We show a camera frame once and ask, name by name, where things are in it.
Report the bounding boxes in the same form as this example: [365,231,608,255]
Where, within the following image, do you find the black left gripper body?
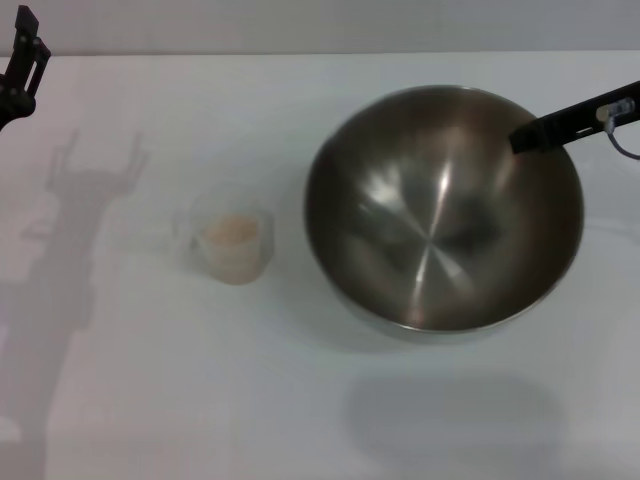
[0,73,17,133]

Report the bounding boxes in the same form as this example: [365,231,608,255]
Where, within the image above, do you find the stainless steel mixing bowl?
[303,84,586,347]

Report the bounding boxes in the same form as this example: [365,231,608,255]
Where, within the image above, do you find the white rice grains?
[199,213,263,284]

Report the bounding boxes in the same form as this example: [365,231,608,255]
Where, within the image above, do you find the clear plastic measuring cup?
[172,192,277,287]

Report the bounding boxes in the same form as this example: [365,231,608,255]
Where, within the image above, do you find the gripper cable plug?
[594,97,640,162]

